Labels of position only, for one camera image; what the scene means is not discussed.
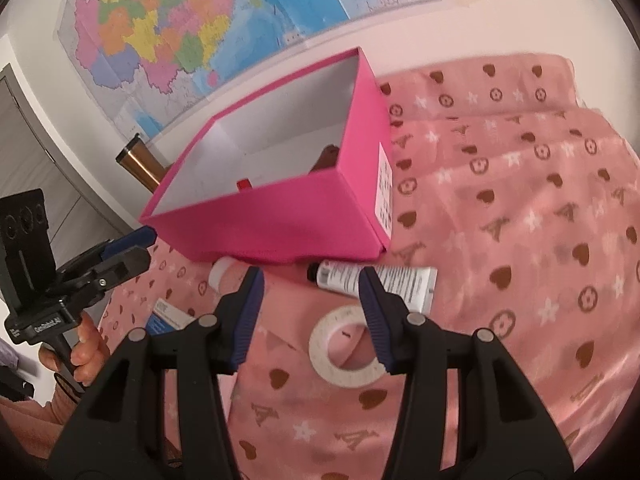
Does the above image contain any white tape ring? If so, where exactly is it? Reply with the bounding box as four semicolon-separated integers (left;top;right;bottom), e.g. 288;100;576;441
307;303;388;389

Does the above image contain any large pink tube white cap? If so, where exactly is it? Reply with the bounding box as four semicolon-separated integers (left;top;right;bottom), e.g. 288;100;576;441
208;257;248;296

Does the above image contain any red toy piece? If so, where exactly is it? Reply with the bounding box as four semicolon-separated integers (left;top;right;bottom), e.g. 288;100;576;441
236;179;252;192

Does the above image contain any person's left hand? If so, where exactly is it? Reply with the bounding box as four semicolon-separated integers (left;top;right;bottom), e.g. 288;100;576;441
38;312;111;387

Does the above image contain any colourful wall map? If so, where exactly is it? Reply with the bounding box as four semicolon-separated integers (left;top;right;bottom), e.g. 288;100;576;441
58;0;437;140

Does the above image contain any left forearm pink sleeve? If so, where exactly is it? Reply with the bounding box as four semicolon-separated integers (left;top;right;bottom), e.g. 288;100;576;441
1;386;80;463

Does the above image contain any pink cardboard box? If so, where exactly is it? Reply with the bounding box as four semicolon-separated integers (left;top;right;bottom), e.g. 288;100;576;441
140;49;393;263

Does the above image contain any black tracking camera left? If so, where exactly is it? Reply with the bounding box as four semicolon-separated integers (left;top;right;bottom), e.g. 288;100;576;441
1;188;56;316

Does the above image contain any white tube black cap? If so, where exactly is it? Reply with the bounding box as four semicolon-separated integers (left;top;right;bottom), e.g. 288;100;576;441
307;260;438;314

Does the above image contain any copper thermos bottle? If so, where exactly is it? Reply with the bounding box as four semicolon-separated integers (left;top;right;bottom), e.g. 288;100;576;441
115;133;167;193

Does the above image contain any small blue white box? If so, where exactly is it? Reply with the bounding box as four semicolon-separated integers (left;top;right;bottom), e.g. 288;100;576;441
145;298;194;336

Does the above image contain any grey door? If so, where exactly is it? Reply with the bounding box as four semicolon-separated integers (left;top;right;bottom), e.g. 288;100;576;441
0;66;131;266

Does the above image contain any pink patterned cloth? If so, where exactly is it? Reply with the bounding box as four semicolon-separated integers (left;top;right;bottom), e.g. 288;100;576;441
98;53;639;479

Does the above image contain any brown back scratcher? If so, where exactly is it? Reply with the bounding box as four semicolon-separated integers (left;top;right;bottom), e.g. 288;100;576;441
310;144;340;172

